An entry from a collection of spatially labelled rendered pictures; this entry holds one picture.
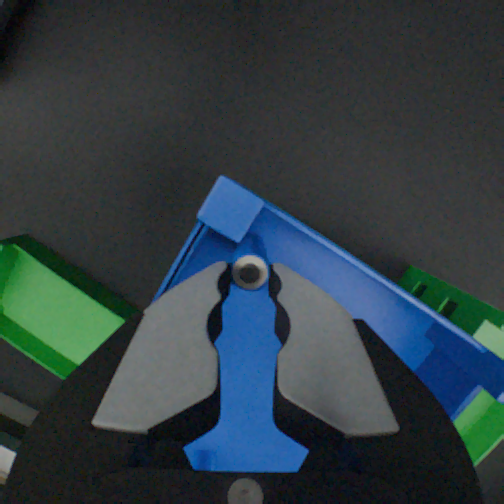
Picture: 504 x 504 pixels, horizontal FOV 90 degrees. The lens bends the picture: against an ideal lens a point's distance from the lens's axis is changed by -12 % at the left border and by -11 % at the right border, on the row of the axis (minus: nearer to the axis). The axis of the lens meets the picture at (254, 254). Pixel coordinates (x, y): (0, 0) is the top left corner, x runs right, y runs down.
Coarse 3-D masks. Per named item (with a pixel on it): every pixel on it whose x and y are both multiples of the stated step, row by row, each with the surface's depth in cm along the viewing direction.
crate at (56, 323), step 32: (0, 256) 46; (32, 256) 47; (0, 288) 51; (32, 288) 53; (64, 288) 53; (96, 288) 52; (0, 320) 52; (32, 320) 55; (64, 320) 55; (96, 320) 55; (32, 352) 52; (64, 352) 56
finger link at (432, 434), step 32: (352, 320) 9; (384, 352) 8; (384, 384) 7; (416, 384) 7; (416, 416) 6; (448, 416) 6; (352, 448) 5; (384, 448) 5; (416, 448) 5; (448, 448) 5; (416, 480) 5; (448, 480) 5
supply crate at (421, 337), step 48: (240, 192) 11; (192, 240) 13; (240, 240) 11; (288, 240) 19; (336, 288) 19; (384, 288) 20; (240, 336) 20; (384, 336) 20; (432, 336) 20; (240, 384) 21; (432, 384) 19; (480, 384) 14; (240, 432) 22
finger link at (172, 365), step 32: (192, 288) 10; (224, 288) 12; (160, 320) 9; (192, 320) 9; (128, 352) 7; (160, 352) 7; (192, 352) 8; (128, 384) 7; (160, 384) 7; (192, 384) 7; (96, 416) 6; (128, 416) 6; (160, 416) 6; (192, 416) 6
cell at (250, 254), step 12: (252, 240) 15; (240, 252) 13; (252, 252) 12; (264, 252) 14; (240, 264) 13; (252, 264) 12; (264, 264) 13; (240, 276) 12; (252, 276) 12; (264, 276) 13; (240, 288) 13; (252, 288) 13
